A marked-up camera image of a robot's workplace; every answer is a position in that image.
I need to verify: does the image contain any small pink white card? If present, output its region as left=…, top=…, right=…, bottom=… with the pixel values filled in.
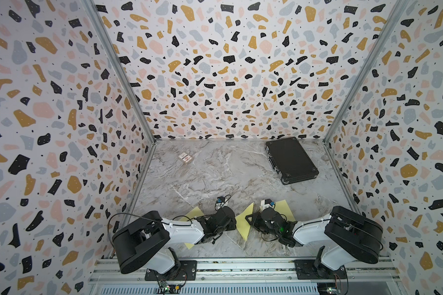
left=178, top=152, right=193, bottom=164

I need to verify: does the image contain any aluminium mounting rail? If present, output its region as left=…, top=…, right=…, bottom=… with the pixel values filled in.
left=87, top=257, right=407, bottom=295

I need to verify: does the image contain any small green circuit board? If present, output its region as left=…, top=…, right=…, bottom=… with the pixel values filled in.
left=158, top=283, right=183, bottom=295

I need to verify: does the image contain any black hard case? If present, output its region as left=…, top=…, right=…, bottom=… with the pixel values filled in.
left=265, top=137, right=319, bottom=185

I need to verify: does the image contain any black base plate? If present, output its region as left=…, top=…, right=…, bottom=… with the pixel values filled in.
left=145, top=260, right=198, bottom=281
left=294, top=259, right=347, bottom=280

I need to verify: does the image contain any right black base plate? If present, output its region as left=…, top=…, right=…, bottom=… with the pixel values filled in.
left=294, top=259, right=347, bottom=280

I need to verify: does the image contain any yellow square paper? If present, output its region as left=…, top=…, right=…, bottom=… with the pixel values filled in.
left=180, top=206, right=204, bottom=250
left=236, top=202, right=253, bottom=242
left=274, top=200, right=296, bottom=222

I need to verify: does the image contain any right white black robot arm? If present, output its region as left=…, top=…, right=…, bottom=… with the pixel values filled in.
left=245, top=206, right=383, bottom=277

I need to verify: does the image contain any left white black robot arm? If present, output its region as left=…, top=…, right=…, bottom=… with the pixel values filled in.
left=111, top=207, right=236, bottom=275

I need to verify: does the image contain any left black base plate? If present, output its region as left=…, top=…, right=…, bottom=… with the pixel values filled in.
left=145, top=260, right=198, bottom=281

